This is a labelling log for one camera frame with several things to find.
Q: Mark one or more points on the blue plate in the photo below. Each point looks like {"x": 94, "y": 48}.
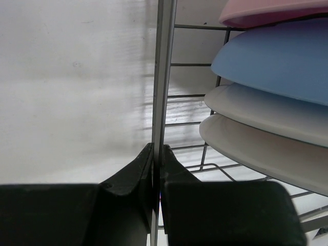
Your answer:
{"x": 288, "y": 59}

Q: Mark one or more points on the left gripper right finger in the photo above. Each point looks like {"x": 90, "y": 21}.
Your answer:
{"x": 199, "y": 212}

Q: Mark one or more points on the pink plate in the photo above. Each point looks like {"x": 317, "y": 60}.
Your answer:
{"x": 249, "y": 14}

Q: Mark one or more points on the grey wire dish rack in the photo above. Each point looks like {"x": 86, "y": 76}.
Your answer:
{"x": 166, "y": 25}

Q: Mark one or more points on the white plate flower outline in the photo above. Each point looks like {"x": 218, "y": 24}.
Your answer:
{"x": 297, "y": 163}

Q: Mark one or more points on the white plate orange sunburst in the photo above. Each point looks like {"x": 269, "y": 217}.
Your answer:
{"x": 280, "y": 115}

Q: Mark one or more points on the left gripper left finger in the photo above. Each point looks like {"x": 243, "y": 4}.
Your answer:
{"x": 117, "y": 211}

